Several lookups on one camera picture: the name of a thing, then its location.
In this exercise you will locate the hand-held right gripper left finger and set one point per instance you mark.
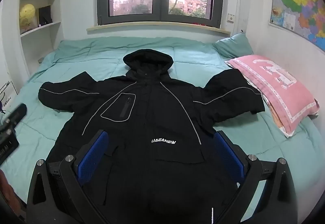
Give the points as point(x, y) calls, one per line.
point(92, 154)

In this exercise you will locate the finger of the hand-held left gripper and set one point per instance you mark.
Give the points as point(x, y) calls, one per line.
point(16, 113)

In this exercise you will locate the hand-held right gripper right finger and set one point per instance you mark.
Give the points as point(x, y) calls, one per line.
point(228, 155)

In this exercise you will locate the black hooded jacket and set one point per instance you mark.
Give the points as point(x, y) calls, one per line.
point(157, 112)

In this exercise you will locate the white printed box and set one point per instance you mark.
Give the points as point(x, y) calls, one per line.
point(6, 94)

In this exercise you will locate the reddish brown cloth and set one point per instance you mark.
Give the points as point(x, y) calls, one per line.
point(7, 193)

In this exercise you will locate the white bookshelf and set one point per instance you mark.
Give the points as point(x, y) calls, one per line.
point(48, 43)

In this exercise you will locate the pink printed pillow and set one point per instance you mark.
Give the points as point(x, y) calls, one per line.
point(274, 86)

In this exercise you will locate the yellow plush toy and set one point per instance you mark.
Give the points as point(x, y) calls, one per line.
point(26, 15)

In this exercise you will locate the black box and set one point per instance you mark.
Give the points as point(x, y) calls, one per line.
point(45, 16)

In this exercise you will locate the teal quilt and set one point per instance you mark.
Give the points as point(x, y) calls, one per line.
point(188, 58)

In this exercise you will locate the teal pillow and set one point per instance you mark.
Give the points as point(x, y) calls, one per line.
point(233, 45)

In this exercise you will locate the beige window sill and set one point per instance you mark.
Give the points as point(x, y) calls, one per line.
point(157, 28)

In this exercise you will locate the white wall switch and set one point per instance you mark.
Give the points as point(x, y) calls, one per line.
point(230, 17)

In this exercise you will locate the colourful wall map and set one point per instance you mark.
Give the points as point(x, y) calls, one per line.
point(297, 3)

